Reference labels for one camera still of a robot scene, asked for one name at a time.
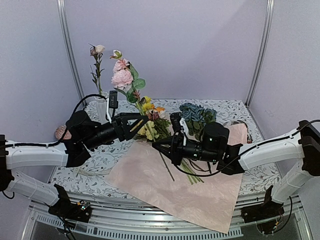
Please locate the pink peony flower stem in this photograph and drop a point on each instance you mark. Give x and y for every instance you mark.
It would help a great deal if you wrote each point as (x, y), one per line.
(126, 80)

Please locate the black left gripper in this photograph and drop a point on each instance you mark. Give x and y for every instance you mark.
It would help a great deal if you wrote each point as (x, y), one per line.
(124, 131)

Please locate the white ribbed ceramic vase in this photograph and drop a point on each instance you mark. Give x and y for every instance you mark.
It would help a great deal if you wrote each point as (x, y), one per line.
(102, 107)

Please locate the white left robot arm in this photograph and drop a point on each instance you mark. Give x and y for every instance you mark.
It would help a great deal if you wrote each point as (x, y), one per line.
(14, 155)

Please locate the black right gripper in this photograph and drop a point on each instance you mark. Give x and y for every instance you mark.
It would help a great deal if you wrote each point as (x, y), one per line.
(174, 152)

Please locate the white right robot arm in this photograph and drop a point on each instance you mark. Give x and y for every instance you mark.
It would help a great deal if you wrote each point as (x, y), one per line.
(302, 144)

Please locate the pink patterned ball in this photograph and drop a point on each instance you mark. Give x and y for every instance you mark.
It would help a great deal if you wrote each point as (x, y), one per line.
(60, 131)

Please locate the aluminium frame post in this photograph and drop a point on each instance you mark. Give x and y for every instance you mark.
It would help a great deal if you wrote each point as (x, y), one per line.
(69, 48)
(270, 4)

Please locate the pink flower bouquet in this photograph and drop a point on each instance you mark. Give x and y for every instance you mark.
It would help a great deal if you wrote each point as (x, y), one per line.
(157, 127)

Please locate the right aluminium frame post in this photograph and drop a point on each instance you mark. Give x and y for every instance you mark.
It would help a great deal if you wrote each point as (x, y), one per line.
(270, 4)

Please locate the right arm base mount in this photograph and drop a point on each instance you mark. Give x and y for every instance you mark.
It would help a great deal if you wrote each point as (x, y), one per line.
(265, 210)

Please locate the pink wrapping paper sheet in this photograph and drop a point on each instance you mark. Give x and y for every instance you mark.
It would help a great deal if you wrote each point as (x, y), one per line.
(143, 174)

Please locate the aluminium front rail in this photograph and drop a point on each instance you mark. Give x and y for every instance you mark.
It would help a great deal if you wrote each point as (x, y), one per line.
(131, 219)

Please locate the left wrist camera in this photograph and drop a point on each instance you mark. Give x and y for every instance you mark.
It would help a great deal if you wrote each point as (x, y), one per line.
(111, 105)

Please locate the blue flower bunch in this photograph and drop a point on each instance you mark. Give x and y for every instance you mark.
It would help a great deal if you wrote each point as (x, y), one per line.
(196, 118)

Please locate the dusty mauve rose stem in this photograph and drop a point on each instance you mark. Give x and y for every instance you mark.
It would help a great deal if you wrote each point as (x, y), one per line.
(97, 51)

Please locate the cream printed ribbon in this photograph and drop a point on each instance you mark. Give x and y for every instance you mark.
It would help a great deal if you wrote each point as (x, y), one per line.
(88, 173)

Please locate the left aluminium frame post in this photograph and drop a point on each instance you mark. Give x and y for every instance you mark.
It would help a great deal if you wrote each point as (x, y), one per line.
(69, 48)

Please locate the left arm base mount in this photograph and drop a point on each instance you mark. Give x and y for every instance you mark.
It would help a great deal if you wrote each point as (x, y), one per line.
(65, 209)

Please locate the floral patterned tablecloth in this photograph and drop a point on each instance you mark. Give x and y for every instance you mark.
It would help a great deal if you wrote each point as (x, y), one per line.
(254, 181)

